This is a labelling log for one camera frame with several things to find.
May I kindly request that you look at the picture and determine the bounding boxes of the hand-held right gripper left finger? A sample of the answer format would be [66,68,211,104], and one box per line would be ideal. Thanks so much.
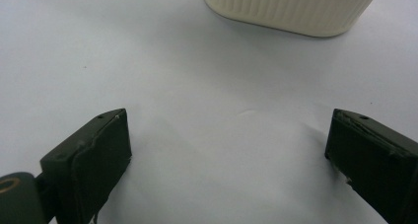
[39,108,133,224]

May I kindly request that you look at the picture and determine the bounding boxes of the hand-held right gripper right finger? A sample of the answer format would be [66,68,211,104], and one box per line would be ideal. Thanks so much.
[324,108,418,224]

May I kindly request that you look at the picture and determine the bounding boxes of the cream pump bottle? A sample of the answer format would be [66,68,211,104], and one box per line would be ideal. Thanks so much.
[202,0,383,38]

